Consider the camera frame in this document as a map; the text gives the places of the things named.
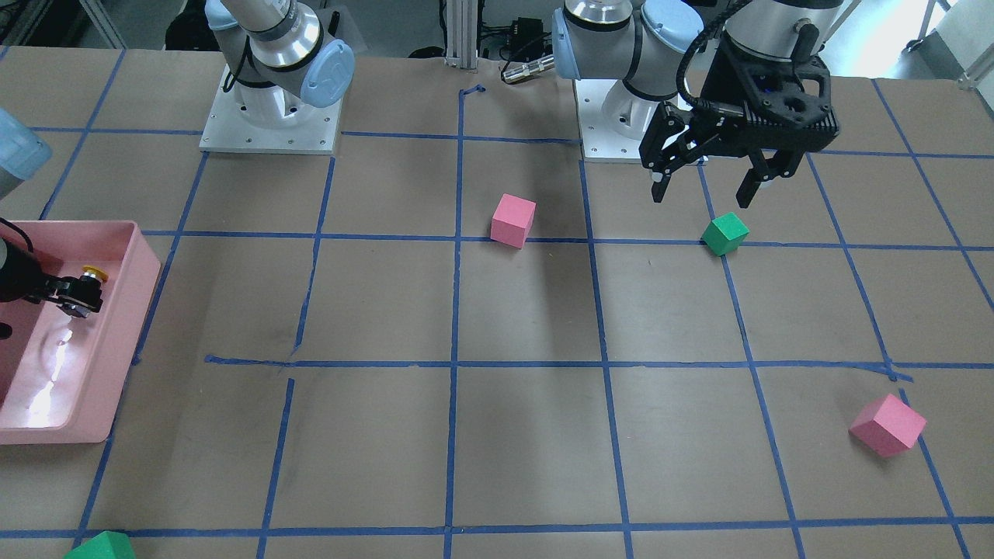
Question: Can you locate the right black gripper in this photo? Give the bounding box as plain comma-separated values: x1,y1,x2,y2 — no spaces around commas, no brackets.
1,238,103,315

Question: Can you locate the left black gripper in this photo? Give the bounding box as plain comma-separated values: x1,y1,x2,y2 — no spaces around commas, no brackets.
639,35,841,209

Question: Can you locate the green cube near left arm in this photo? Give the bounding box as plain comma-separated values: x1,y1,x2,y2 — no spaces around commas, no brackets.
700,212,750,257

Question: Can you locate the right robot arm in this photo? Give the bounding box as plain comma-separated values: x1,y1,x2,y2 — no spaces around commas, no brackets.
1,1,356,318

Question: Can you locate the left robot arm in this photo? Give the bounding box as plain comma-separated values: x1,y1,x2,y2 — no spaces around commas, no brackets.
551,1,841,208

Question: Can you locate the pink plastic bin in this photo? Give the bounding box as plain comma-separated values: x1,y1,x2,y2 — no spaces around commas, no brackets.
1,220,161,445

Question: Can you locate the pink cube centre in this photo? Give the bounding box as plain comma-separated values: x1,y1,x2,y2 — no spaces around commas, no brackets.
489,193,537,250

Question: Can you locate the pink cube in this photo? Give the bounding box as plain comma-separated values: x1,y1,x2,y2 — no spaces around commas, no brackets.
848,394,927,459
489,193,537,250

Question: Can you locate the green cube near bin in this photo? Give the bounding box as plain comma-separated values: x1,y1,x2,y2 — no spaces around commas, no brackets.
64,531,137,559

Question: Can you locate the pink cube far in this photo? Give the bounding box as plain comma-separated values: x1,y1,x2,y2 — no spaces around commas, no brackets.
848,394,927,459

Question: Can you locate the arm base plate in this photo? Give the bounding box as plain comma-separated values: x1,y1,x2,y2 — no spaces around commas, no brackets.
199,66,344,155
574,79,658,164

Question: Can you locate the aluminium frame post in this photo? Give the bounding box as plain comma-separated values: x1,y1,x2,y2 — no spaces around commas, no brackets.
440,0,480,73

